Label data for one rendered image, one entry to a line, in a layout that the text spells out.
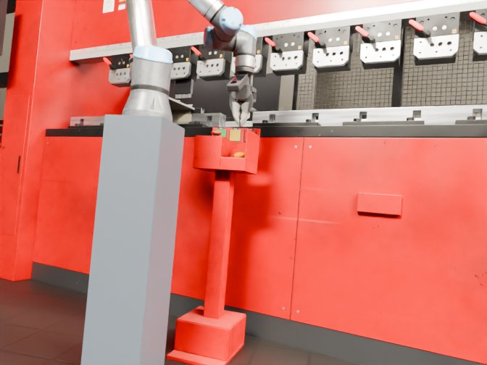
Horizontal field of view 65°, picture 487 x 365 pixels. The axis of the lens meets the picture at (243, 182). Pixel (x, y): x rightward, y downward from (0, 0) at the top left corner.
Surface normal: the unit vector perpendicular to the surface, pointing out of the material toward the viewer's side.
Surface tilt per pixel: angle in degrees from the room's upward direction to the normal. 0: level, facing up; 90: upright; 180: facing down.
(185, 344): 90
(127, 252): 90
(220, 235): 90
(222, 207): 90
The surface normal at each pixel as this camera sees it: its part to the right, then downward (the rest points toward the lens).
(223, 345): -0.30, -0.06
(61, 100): 0.89, 0.06
